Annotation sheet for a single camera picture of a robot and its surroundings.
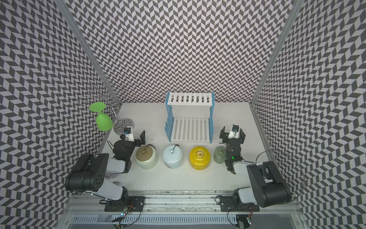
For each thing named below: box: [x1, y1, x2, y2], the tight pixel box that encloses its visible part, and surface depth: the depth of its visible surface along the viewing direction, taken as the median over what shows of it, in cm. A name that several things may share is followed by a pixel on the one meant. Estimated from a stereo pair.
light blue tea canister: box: [162, 144, 183, 169], surface depth 81 cm
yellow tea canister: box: [189, 145, 212, 171], surface depth 83 cm
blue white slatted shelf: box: [164, 90, 215, 144], surface depth 101 cm
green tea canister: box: [213, 145, 227, 164], surface depth 86 cm
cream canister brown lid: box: [135, 145, 153, 162], surface depth 82 cm
